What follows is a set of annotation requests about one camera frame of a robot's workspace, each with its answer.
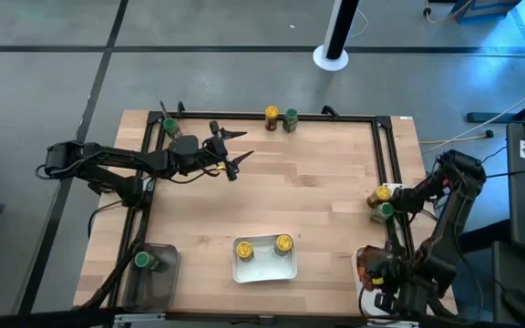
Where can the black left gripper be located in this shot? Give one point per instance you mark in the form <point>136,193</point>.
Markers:
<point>189,155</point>

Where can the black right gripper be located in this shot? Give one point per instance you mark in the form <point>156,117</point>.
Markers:
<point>397,282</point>

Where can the yellow-lid spice jar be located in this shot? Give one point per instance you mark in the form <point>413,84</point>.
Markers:
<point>244,250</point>
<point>383,193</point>
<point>284,242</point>
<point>271,111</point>

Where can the green-lid spice jar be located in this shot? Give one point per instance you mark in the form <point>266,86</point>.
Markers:
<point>291,114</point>
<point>385,209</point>
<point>169,124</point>
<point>142,259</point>

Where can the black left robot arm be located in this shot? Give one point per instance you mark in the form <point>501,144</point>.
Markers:
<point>121,159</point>

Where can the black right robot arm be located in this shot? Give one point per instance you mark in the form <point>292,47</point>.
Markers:
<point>460,182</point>

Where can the white plastic bin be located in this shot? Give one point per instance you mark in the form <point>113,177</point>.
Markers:
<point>363,301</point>
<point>264,271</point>

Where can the black side table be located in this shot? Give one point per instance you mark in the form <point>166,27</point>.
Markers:
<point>517,269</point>

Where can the smoky grey plastic bin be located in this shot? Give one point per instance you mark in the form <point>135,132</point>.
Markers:
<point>151,291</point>

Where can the black desk foot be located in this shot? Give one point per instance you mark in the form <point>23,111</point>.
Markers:
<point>495,117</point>

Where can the black aluminium crossbar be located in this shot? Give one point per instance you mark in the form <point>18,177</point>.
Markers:
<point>39,320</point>

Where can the black aluminium table frame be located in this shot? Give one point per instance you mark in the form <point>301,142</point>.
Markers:
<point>244,115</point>

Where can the black frame clamp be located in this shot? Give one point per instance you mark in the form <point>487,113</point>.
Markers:
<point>181,108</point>
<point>331,110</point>

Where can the black and white post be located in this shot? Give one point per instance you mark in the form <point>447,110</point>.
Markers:
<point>335,27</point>

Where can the blue metal desk frame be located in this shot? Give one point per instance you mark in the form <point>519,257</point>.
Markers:
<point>481,9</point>

